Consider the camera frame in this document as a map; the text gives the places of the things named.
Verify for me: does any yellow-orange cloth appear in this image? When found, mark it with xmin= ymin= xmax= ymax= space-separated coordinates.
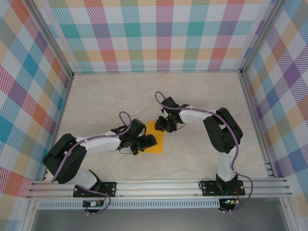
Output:
xmin=138 ymin=120 xmax=165 ymax=154

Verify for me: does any small black circuit board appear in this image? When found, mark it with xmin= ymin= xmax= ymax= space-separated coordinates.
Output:
xmin=83 ymin=200 xmax=104 ymax=208

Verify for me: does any grey metal panel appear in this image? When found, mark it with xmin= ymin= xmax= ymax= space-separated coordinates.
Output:
xmin=23 ymin=208 xmax=293 ymax=231

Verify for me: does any wide aluminium mounting rail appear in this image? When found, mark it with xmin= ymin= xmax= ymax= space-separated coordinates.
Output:
xmin=26 ymin=178 xmax=294 ymax=200

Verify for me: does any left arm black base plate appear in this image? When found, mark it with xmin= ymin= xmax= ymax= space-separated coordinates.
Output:
xmin=73 ymin=181 xmax=118 ymax=198

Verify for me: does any white slotted cable duct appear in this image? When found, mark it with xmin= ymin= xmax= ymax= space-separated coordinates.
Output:
xmin=37 ymin=201 xmax=221 ymax=210

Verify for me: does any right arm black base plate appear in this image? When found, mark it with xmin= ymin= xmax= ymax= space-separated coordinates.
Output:
xmin=200 ymin=179 xmax=246 ymax=197

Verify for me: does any aluminium table edge rail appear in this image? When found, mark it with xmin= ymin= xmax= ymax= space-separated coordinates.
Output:
xmin=240 ymin=72 xmax=277 ymax=179
xmin=42 ymin=73 xmax=74 ymax=181

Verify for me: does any aluminium frame post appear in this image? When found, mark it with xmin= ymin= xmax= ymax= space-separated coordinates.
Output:
xmin=28 ymin=0 xmax=75 ymax=79
xmin=240 ymin=0 xmax=289 ymax=77

